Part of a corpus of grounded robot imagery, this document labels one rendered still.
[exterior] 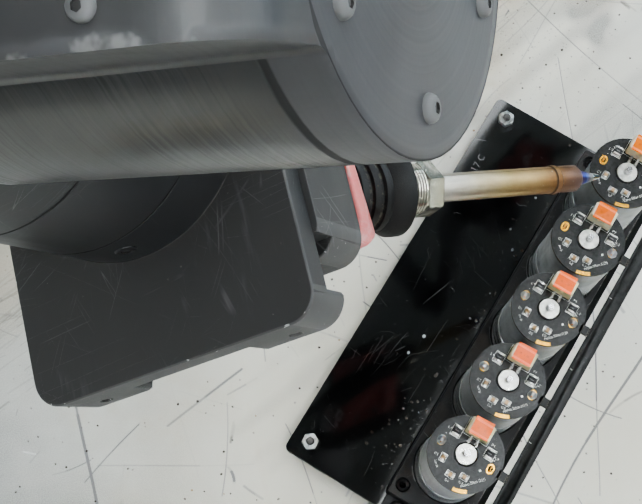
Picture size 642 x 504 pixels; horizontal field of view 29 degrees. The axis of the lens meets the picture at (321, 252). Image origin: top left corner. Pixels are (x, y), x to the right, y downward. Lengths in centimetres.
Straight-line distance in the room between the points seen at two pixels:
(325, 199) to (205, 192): 2
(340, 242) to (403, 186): 9
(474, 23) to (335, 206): 10
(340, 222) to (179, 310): 4
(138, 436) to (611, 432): 18
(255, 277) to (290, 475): 24
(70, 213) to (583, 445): 30
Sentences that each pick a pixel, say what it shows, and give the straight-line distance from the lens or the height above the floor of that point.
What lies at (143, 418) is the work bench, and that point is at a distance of 47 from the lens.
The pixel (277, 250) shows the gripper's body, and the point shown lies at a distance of 23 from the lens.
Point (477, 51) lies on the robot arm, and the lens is 15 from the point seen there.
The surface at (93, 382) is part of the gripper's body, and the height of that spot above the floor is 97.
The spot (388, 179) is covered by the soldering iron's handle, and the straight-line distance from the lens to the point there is 33.
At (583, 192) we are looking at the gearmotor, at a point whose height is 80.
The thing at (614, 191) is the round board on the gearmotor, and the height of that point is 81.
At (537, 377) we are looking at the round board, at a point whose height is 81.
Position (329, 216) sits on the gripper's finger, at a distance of 24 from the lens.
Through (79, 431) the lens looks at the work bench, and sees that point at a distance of 48.
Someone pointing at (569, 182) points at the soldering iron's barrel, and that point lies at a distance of 37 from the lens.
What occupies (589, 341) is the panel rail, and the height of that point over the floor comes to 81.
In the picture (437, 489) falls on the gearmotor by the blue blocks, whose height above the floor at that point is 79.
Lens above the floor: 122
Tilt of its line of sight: 75 degrees down
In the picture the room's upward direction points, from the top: 6 degrees clockwise
